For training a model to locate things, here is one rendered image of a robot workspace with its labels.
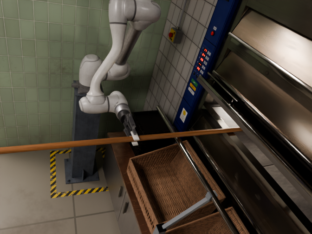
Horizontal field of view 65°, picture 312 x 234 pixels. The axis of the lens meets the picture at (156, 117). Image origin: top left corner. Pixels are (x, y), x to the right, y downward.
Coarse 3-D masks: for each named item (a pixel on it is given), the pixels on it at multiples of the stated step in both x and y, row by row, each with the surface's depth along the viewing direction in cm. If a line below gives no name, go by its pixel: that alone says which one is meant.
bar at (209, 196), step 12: (156, 108) 169; (168, 120) 158; (180, 144) 144; (192, 168) 133; (204, 180) 125; (204, 204) 122; (216, 204) 116; (180, 216) 123; (228, 216) 112; (156, 228) 124
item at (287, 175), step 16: (208, 80) 166; (224, 96) 153; (240, 112) 142; (256, 128) 133; (256, 144) 121; (272, 144) 124; (272, 160) 114; (288, 160) 117; (288, 176) 107; (304, 176) 110; (304, 192) 101
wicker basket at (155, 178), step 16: (176, 144) 196; (144, 160) 193; (160, 160) 201; (176, 160) 205; (144, 176) 193; (160, 176) 196; (176, 176) 201; (192, 176) 188; (208, 176) 176; (144, 192) 164; (160, 192) 185; (176, 192) 188; (144, 208) 166; (160, 208) 174; (176, 208) 177; (208, 208) 163; (176, 224) 158
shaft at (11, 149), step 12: (180, 132) 146; (192, 132) 149; (204, 132) 152; (216, 132) 156; (36, 144) 113; (48, 144) 115; (60, 144) 117; (72, 144) 119; (84, 144) 122; (96, 144) 125
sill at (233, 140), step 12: (204, 108) 182; (216, 120) 171; (228, 132) 163; (240, 144) 156; (240, 156) 152; (252, 156) 149; (252, 168) 144; (264, 168) 143; (264, 180) 136; (276, 192) 130; (288, 204) 125; (288, 216) 124; (300, 216) 121; (300, 228) 119
